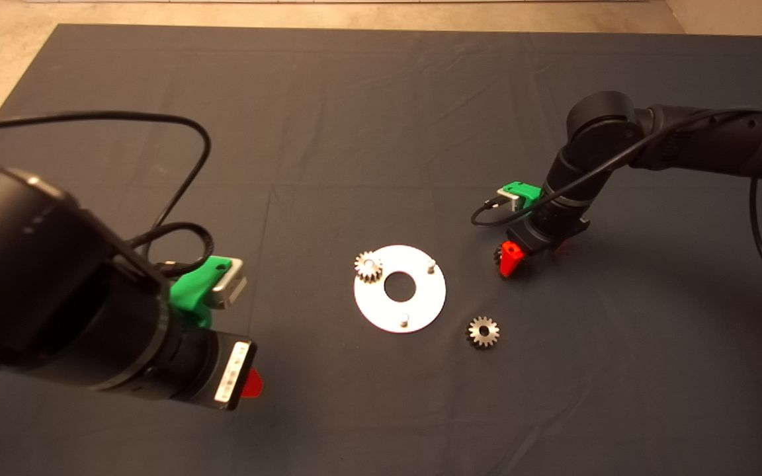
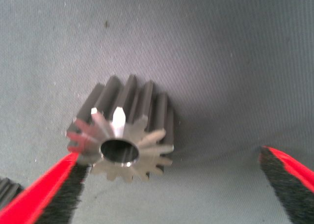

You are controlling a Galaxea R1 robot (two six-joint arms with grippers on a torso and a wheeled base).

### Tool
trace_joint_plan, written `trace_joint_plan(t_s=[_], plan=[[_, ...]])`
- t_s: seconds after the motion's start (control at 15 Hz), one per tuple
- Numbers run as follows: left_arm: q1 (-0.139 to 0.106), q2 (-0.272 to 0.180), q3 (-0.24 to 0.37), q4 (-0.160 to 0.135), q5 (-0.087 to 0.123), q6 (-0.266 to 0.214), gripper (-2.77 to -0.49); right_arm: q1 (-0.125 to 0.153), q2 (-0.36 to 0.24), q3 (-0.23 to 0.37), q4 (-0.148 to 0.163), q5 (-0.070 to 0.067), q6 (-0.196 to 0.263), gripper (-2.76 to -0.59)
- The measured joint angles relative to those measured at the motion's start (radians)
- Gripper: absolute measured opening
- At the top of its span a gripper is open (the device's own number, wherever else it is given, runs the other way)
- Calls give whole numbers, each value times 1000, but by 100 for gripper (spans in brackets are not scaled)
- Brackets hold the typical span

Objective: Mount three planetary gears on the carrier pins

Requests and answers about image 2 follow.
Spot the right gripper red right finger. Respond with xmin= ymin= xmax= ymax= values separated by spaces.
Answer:
xmin=259 ymin=145 xmax=314 ymax=224

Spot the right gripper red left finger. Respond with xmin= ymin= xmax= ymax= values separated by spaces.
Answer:
xmin=0 ymin=151 xmax=90 ymax=224

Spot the steel planetary gear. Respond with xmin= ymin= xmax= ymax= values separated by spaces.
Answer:
xmin=0 ymin=177 xmax=23 ymax=210
xmin=65 ymin=74 xmax=175 ymax=183

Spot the dark grey table cloth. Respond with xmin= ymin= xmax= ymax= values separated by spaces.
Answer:
xmin=0 ymin=0 xmax=314 ymax=224

